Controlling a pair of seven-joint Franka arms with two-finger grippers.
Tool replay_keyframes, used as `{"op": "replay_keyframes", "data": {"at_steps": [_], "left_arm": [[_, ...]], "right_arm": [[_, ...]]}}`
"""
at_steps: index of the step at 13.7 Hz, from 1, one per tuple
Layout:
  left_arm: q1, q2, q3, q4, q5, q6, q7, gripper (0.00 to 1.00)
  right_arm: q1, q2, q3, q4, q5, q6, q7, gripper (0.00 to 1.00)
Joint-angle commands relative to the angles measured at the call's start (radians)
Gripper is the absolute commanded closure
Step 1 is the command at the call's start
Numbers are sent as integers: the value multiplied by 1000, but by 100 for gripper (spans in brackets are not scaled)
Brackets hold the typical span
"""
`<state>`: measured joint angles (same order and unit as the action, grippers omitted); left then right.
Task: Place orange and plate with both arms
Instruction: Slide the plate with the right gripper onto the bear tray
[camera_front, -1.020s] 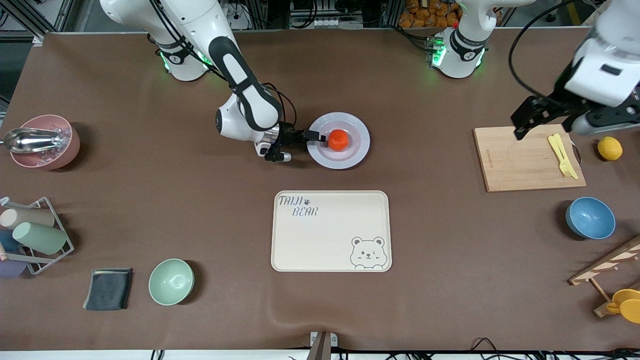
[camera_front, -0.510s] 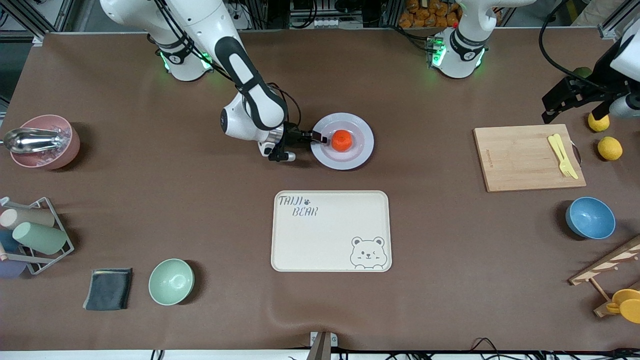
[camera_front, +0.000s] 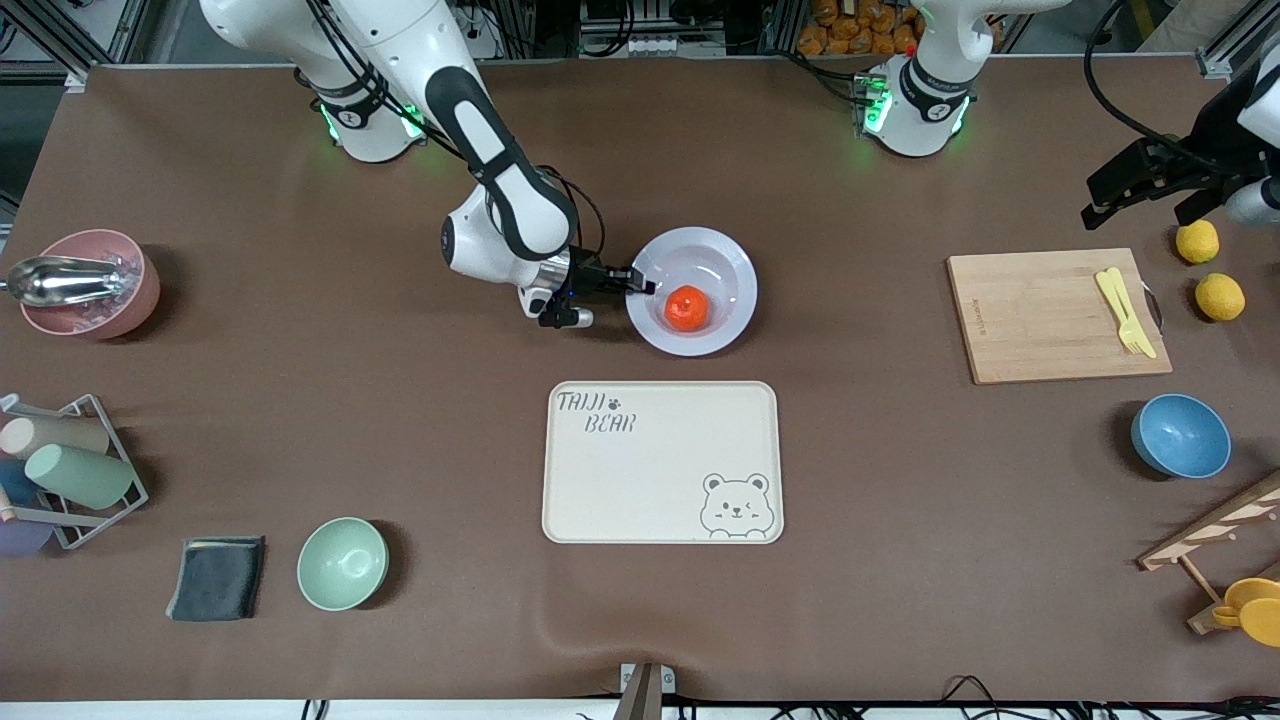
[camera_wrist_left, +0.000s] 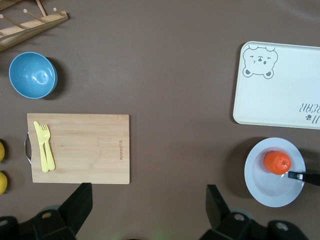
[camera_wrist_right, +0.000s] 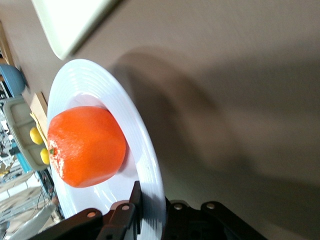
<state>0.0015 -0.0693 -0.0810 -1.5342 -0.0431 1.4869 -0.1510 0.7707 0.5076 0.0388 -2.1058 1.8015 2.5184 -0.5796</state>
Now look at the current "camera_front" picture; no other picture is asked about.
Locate orange fruit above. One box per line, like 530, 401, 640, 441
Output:
664, 285, 712, 333

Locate pale lavender plate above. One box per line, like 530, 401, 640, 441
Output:
625, 227, 759, 358

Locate yellow lemon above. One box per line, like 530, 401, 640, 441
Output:
1195, 272, 1247, 322
1175, 219, 1221, 265

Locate yellow plastic fork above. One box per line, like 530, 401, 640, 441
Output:
1095, 270, 1143, 353

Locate yellow plastic knife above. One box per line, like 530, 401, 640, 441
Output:
1106, 267, 1159, 359

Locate wooden cutting board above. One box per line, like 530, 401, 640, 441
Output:
946, 248, 1174, 386

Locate cream tray with bear print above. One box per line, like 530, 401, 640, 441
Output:
541, 380, 785, 546

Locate blue bowl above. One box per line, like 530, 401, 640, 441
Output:
1130, 393, 1233, 480

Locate white power strip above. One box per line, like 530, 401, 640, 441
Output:
455, 0, 503, 61

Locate pile of orange fruits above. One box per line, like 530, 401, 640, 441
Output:
798, 0, 926, 58

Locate wooden peg dish rack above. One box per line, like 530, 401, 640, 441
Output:
1137, 470, 1280, 636

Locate mint green bowl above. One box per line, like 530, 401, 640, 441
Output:
296, 516, 390, 612

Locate yellow round dish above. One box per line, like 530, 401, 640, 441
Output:
1238, 597, 1280, 649

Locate clear ice cubes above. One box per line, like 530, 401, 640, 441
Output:
95, 248, 143, 301

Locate dark grey cloth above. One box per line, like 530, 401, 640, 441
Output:
165, 536, 267, 623

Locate pink bowl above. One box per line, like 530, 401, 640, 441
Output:
20, 229, 161, 342

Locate silver metal scoop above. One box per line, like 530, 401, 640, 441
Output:
0, 255, 131, 309

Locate mint green cup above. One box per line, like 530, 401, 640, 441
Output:
24, 443, 136, 510

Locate beige cup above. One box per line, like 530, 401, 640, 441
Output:
0, 416, 111, 459

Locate blue cup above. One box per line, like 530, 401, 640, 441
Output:
0, 458, 41, 507

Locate purple cup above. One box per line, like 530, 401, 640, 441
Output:
0, 518, 56, 557

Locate aluminium frame strut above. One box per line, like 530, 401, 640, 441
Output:
0, 0, 151, 93
1195, 0, 1280, 79

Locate yellow cup with handle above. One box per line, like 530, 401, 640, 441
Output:
1212, 577, 1280, 628

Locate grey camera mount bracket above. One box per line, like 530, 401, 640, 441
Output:
612, 662, 677, 720

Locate grey wire cup rack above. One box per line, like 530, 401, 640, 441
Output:
0, 393, 151, 551

